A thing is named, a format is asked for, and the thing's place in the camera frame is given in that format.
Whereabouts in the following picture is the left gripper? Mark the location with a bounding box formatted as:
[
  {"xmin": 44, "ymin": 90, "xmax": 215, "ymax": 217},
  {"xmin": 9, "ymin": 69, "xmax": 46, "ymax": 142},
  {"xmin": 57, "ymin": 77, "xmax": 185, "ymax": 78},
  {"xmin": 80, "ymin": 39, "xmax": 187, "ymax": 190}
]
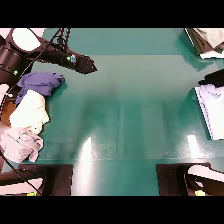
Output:
[{"xmin": 75, "ymin": 54, "xmax": 98, "ymax": 76}]

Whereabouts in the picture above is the black T-shirt with white print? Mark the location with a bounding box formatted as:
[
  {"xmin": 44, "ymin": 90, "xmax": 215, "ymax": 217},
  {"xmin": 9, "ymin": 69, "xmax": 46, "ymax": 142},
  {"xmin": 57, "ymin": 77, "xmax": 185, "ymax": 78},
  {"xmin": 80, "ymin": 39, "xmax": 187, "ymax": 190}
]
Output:
[{"xmin": 197, "ymin": 68, "xmax": 224, "ymax": 88}]

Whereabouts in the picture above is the pale pink garment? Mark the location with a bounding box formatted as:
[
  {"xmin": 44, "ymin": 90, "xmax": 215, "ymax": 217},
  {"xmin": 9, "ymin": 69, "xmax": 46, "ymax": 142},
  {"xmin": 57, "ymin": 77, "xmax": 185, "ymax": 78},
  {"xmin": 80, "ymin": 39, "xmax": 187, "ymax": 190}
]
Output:
[{"xmin": 0, "ymin": 127, "xmax": 45, "ymax": 164}]

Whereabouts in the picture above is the cream garment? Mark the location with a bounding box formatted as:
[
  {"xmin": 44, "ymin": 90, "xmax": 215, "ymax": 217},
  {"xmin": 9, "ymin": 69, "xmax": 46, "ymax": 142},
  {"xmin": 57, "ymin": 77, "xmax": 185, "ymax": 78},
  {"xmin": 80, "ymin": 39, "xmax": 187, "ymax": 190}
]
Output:
[{"xmin": 9, "ymin": 89, "xmax": 51, "ymax": 135}]

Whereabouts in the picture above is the white garment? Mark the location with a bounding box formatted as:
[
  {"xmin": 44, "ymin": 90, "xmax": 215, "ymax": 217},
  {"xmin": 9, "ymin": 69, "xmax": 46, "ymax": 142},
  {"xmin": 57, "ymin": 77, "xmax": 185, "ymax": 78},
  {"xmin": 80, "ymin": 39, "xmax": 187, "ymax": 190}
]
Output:
[{"xmin": 194, "ymin": 27, "xmax": 224, "ymax": 51}]

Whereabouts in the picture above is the black cable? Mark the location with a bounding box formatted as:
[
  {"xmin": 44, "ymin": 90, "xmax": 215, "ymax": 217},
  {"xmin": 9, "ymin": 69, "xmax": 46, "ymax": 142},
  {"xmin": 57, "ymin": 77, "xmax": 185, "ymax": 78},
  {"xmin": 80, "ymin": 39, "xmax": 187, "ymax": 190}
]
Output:
[{"xmin": 0, "ymin": 145, "xmax": 44, "ymax": 196}]

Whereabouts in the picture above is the purple garment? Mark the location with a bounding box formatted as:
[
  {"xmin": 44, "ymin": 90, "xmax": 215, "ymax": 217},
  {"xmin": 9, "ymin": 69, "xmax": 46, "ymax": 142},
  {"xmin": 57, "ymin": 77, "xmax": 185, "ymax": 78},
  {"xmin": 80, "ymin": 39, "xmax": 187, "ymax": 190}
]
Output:
[{"xmin": 15, "ymin": 71, "xmax": 66, "ymax": 105}]

